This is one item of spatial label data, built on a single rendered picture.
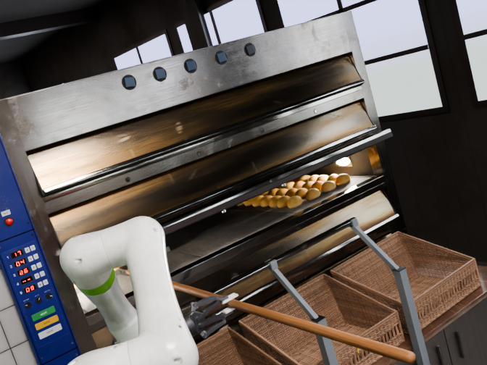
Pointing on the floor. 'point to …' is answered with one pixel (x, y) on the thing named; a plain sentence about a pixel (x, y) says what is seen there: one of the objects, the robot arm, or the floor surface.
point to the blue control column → (7, 199)
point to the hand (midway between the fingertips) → (230, 303)
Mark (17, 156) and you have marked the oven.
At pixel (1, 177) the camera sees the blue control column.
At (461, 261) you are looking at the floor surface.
